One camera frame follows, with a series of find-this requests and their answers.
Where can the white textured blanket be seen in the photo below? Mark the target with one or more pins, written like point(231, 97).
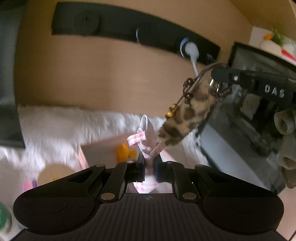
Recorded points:
point(53, 136)

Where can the leopard fur tail keychain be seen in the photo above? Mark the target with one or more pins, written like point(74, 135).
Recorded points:
point(194, 115)

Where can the pink purple sponge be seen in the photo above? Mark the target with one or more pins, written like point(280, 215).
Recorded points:
point(27, 185)

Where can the clear jar beige lid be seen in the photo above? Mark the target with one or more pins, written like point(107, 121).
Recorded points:
point(53, 172)

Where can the green lid glass jar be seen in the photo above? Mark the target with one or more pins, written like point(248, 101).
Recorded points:
point(5, 219)

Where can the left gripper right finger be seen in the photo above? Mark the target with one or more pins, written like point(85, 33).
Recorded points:
point(163, 170)

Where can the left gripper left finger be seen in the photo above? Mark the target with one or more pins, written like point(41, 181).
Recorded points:
point(135, 171)

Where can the pink gingham cloth pouch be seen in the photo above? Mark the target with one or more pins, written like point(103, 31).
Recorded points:
point(147, 142)

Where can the pink cardboard box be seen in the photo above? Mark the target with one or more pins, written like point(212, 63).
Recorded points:
point(102, 152)

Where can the black power strip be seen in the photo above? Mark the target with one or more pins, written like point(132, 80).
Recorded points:
point(92, 19)

